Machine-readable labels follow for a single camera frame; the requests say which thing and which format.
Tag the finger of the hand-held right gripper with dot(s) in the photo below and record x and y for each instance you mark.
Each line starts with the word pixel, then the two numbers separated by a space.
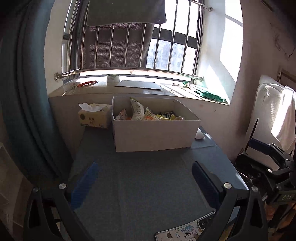
pixel 254 166
pixel 259 143

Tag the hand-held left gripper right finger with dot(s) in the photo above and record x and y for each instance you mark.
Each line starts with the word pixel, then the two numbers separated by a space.
pixel 203 180

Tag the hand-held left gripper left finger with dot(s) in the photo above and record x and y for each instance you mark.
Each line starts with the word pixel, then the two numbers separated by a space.
pixel 85 183

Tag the clear pale green packet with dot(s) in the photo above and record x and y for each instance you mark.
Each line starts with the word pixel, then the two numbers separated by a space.
pixel 179 118

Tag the white cardboard box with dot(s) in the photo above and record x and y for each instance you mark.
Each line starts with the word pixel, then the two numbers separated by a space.
pixel 152 135

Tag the black and yellow snack packet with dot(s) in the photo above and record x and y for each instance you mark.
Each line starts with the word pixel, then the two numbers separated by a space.
pixel 167 115

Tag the clear orange-edged snack packet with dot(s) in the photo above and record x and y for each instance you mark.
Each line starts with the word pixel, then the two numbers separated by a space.
pixel 121 114

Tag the large yellow snack packet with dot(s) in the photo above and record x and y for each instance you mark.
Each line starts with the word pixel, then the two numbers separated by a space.
pixel 149 115

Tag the tall white snack bag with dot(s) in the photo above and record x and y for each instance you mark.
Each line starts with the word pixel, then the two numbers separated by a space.
pixel 137 110

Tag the person's right forearm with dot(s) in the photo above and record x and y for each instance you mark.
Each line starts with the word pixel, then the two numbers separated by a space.
pixel 276 214

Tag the white towel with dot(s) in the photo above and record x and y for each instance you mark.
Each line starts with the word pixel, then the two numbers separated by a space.
pixel 284 120

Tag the white chair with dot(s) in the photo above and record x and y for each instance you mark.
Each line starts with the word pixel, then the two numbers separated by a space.
pixel 263 104

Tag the white remote control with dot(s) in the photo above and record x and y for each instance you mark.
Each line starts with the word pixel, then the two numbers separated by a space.
pixel 198 134

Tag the phone with cartoon case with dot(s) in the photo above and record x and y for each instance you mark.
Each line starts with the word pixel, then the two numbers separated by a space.
pixel 182 231

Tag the yellow tissue pack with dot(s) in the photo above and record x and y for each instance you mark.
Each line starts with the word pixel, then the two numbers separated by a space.
pixel 92 118

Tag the green plastic bag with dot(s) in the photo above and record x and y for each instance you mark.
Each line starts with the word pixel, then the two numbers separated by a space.
pixel 210 96

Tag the brown framed board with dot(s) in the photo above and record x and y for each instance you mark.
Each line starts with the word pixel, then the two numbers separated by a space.
pixel 286 75

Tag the blue curtain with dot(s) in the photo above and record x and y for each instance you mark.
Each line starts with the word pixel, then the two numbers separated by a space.
pixel 30 92

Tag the white tape roll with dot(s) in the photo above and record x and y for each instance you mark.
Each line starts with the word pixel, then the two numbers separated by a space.
pixel 112 79

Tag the dark grey flat board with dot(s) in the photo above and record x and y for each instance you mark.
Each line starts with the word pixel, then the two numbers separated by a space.
pixel 138 85

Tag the grey hanging cloth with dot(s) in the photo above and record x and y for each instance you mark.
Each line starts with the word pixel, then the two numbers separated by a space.
pixel 115 46

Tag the steel window guard rail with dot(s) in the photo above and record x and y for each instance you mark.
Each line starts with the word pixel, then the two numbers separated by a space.
pixel 138 70

